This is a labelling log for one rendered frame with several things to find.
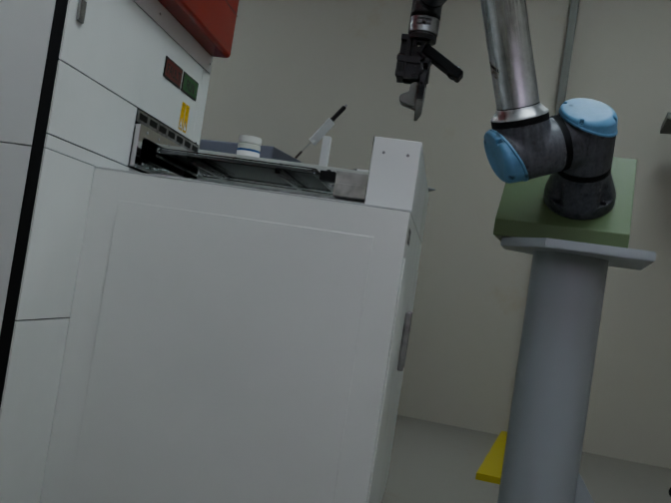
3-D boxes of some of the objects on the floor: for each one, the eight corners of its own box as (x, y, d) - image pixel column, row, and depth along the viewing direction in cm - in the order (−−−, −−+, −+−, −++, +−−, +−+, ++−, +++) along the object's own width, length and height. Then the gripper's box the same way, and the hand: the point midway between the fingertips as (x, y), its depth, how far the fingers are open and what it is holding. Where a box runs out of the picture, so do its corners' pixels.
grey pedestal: (683, 628, 187) (731, 275, 189) (716, 720, 144) (777, 263, 147) (462, 573, 201) (510, 247, 204) (433, 641, 159) (494, 228, 162)
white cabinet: (24, 586, 156) (93, 168, 159) (182, 475, 252) (223, 216, 254) (351, 656, 148) (418, 213, 150) (386, 515, 243) (426, 245, 246)
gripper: (402, 40, 209) (390, 121, 208) (401, 28, 200) (388, 113, 199) (436, 43, 208) (423, 125, 207) (436, 32, 199) (423, 117, 198)
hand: (418, 116), depth 203 cm, fingers closed
